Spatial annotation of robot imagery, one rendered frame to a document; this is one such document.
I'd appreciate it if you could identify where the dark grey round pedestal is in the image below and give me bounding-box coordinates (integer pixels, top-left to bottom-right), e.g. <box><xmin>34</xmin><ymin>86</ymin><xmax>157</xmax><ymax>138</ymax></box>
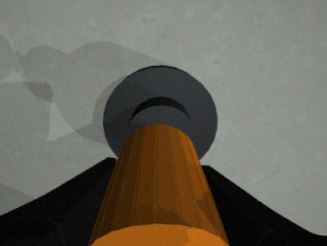
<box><xmin>102</xmin><ymin>65</ymin><xmax>218</xmax><ymax>160</ymax></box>

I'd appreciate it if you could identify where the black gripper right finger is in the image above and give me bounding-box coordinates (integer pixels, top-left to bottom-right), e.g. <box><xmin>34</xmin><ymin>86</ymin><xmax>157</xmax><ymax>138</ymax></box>
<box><xmin>202</xmin><ymin>166</ymin><xmax>327</xmax><ymax>246</ymax></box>

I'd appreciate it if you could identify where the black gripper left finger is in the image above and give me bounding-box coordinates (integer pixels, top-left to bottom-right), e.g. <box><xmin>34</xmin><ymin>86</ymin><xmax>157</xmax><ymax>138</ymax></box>
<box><xmin>0</xmin><ymin>156</ymin><xmax>117</xmax><ymax>246</ymax></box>

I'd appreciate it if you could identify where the orange knob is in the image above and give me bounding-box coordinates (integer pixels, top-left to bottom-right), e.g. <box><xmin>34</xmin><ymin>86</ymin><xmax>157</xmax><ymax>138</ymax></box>
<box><xmin>88</xmin><ymin>124</ymin><xmax>229</xmax><ymax>246</ymax></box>

